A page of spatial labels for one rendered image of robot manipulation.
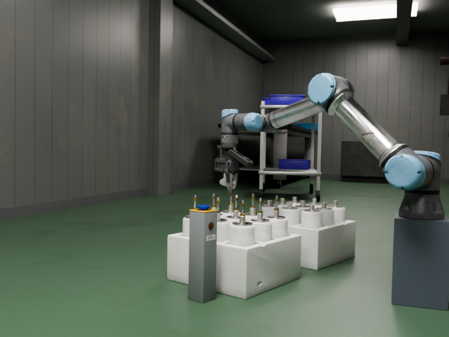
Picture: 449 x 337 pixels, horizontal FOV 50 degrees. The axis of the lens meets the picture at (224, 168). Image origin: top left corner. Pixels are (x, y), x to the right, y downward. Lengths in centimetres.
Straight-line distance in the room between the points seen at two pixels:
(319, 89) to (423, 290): 78
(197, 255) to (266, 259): 28
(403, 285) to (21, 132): 290
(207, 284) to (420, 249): 74
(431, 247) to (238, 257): 66
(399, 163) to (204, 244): 70
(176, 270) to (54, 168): 236
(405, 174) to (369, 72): 808
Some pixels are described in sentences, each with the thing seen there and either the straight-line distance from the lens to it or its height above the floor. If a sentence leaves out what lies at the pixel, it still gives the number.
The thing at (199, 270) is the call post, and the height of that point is 11.
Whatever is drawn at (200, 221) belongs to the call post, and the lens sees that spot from 165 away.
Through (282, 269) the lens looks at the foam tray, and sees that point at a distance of 194.
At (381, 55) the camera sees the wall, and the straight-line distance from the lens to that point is 974.
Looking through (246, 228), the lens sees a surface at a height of 24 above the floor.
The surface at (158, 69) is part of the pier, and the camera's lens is 543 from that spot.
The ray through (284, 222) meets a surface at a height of 23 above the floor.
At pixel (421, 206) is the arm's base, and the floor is 34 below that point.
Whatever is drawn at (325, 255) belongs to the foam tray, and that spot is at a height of 6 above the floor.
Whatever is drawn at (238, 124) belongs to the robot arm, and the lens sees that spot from 204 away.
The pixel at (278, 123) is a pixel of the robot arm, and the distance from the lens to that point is 209.
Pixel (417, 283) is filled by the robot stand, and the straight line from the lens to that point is 181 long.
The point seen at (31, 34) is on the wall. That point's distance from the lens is 401.
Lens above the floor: 53
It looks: 2 degrees down
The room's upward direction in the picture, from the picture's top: 1 degrees clockwise
